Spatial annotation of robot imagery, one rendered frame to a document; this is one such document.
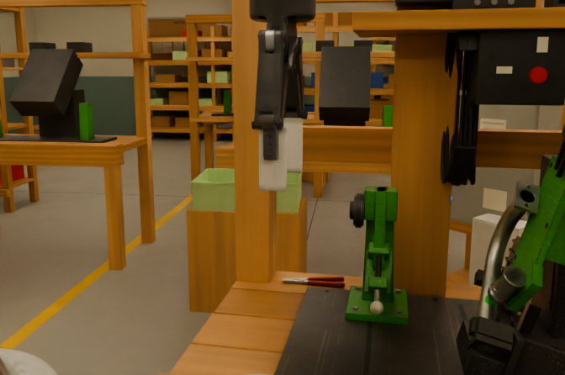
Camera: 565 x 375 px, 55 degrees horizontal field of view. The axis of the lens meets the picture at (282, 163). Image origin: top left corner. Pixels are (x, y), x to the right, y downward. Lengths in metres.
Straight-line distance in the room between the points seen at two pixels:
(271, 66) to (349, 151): 0.84
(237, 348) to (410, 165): 0.57
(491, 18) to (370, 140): 0.42
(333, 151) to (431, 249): 0.34
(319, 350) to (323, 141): 0.55
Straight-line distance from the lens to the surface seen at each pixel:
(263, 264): 1.40
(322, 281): 1.40
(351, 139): 1.37
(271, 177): 0.58
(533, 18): 1.19
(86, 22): 12.26
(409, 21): 1.16
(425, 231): 1.33
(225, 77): 10.51
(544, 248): 0.97
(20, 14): 6.24
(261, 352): 1.11
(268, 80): 0.56
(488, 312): 1.05
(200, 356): 1.11
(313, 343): 1.10
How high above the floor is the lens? 1.42
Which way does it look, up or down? 10 degrees down
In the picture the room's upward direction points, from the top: straight up
